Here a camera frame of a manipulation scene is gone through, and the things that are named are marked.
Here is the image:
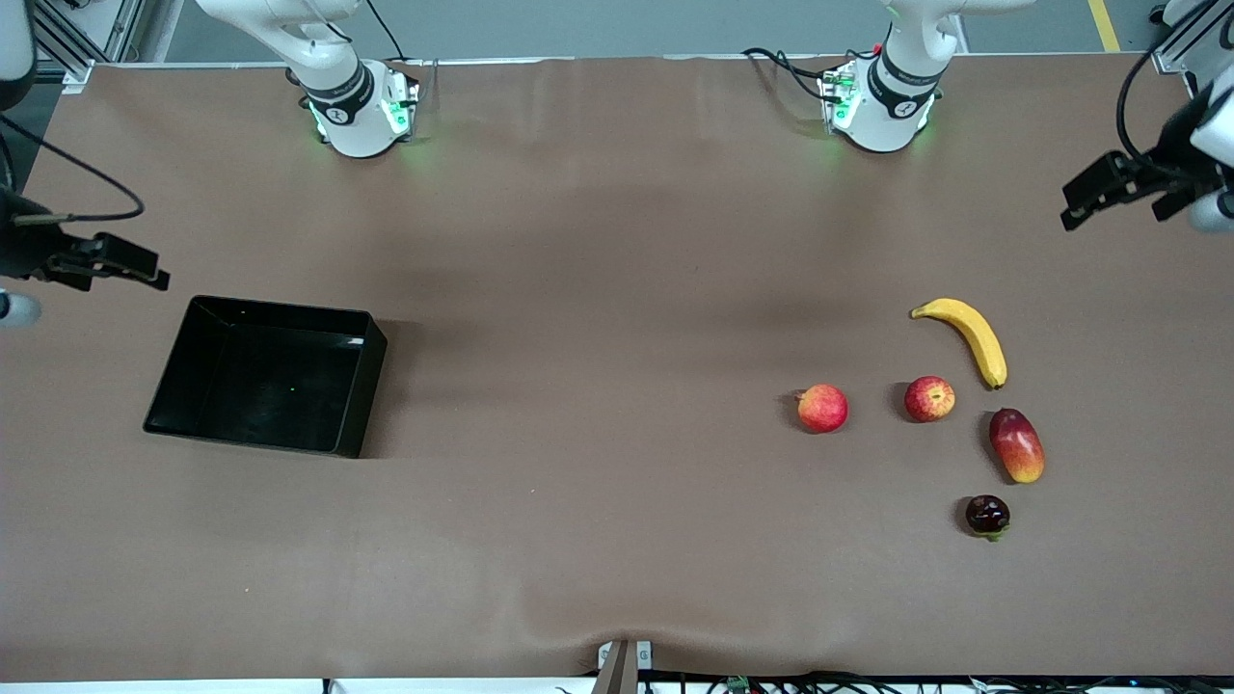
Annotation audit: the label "black arm base cables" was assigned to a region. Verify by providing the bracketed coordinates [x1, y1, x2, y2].
[741, 46, 873, 102]

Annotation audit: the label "thin black power cable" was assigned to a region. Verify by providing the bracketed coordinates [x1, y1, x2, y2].
[362, 0, 407, 63]

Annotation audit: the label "yellow banana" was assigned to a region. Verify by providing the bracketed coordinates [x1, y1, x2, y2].
[910, 298, 1008, 390]

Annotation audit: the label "brown table cover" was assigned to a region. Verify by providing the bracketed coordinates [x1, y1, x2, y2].
[0, 53, 1234, 683]

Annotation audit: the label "dark purple mangosteen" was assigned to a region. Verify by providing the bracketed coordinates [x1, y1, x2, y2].
[965, 494, 1011, 542]

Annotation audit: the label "aluminium frame profile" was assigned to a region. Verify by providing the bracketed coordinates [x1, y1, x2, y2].
[1152, 0, 1218, 76]
[29, 0, 146, 94]

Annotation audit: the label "black rectangular plastic box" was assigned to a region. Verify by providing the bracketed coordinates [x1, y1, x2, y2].
[143, 295, 389, 459]

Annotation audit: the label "red apple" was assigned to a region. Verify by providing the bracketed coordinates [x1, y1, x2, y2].
[904, 376, 956, 424]
[796, 384, 850, 435]

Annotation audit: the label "red yellow mango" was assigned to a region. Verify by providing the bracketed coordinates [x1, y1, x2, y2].
[989, 408, 1046, 485]

